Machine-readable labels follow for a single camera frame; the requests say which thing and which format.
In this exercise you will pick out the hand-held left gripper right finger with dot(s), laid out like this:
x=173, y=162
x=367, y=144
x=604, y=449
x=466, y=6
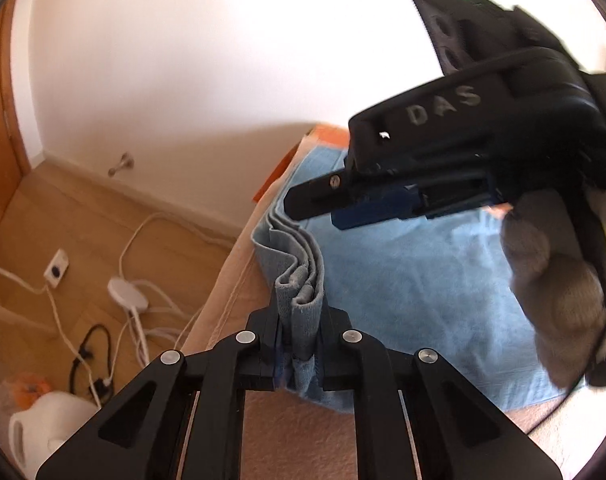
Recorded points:
x=333, y=355

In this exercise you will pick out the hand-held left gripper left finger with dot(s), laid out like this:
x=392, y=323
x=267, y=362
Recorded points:
x=265, y=340

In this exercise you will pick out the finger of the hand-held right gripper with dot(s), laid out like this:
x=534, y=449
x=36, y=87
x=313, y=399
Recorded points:
x=368, y=210

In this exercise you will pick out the blue cloth towel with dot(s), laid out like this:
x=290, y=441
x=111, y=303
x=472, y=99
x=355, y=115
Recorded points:
x=408, y=285

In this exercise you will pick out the person's right hand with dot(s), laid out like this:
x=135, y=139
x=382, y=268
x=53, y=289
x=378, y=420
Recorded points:
x=548, y=285

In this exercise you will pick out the beige blanket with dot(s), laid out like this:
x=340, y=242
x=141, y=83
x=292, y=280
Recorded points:
x=233, y=285

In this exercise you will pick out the orange floral mattress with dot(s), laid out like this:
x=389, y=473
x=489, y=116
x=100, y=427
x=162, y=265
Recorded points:
x=325, y=136

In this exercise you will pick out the metal door stopper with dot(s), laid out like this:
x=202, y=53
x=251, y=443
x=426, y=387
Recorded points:
x=120, y=165

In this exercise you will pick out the orange plastic bag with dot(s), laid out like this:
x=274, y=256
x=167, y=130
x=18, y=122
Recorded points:
x=28, y=390

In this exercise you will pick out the white plastic kettle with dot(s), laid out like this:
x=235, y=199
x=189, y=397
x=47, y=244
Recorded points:
x=38, y=425

